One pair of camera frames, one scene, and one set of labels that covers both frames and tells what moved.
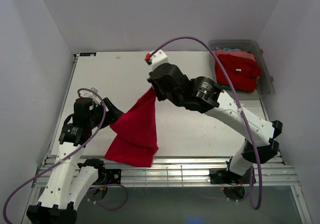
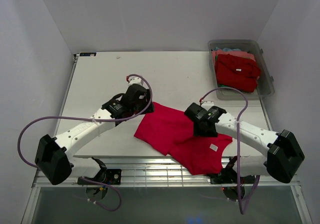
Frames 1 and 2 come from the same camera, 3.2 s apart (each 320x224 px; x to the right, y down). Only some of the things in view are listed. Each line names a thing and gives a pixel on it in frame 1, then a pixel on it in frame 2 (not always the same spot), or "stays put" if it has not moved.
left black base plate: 108,176 stays put
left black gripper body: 96,119 → 138,107
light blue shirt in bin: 228,49 stays put
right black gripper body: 161,95 → 199,131
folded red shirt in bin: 244,72 stays put
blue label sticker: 87,54 stays put
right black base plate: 224,176 stays put
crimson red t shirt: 136,139 → 171,132
